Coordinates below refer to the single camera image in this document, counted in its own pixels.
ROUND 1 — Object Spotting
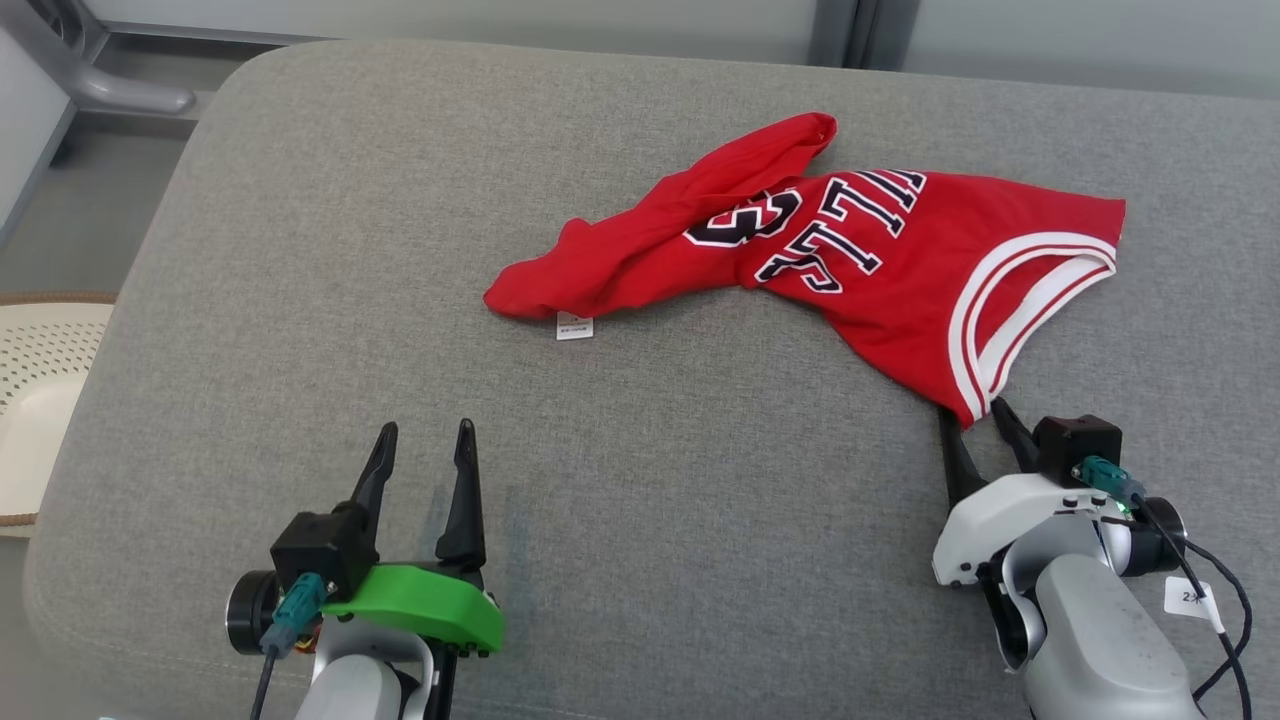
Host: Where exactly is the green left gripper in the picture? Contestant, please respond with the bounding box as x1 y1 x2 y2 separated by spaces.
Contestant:
322 419 506 659

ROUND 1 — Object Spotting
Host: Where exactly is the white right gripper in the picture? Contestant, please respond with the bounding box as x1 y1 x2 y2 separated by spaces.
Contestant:
932 396 1131 589

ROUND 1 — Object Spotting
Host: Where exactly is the red basketball jersey white trim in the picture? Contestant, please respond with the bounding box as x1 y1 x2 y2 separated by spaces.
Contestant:
483 112 1128 431

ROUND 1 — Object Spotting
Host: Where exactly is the white perforated laundry basket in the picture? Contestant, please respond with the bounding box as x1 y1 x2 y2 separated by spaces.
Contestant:
0 292 119 528

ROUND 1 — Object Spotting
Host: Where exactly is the black right cable teal connector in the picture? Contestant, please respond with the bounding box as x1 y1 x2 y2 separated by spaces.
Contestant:
1072 455 1256 720

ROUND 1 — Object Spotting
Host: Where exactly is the black cable teal connector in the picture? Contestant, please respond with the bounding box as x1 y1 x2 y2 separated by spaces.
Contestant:
1072 455 1256 720
248 573 333 720

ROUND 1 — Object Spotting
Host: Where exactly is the black left cable teal connector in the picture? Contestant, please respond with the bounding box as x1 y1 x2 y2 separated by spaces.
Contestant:
248 573 333 720

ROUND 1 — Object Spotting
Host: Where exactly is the white cable tag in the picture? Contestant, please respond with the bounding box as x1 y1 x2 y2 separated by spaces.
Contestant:
1163 577 1214 622

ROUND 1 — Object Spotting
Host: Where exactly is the grey metal partition post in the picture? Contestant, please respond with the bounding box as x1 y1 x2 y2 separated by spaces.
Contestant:
808 0 863 69
858 0 921 73

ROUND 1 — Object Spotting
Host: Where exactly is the grey metal frame leg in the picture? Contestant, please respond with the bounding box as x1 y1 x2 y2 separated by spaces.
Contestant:
0 0 198 166

